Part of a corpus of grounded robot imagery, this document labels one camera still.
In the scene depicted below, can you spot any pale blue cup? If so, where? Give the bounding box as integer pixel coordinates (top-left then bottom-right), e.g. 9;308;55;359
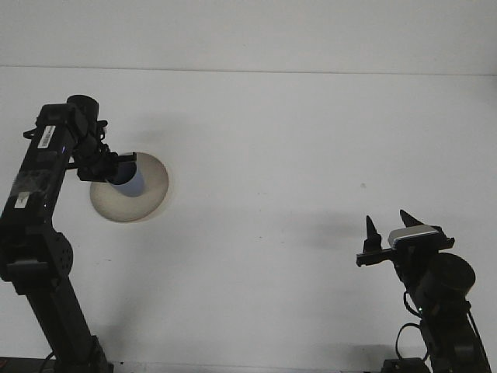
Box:
111;162;147;198

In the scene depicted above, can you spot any pale round plate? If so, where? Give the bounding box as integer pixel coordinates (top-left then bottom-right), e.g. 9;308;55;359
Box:
89;152;175;224

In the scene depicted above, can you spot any dark platform edge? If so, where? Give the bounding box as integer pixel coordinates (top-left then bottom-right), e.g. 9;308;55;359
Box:
0;357;54;373

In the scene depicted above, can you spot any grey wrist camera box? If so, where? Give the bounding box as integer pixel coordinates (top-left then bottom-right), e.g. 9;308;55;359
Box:
389;224;443;249

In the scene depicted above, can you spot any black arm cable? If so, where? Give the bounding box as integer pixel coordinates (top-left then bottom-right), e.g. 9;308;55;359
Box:
394;291;486;361
40;349;57;373

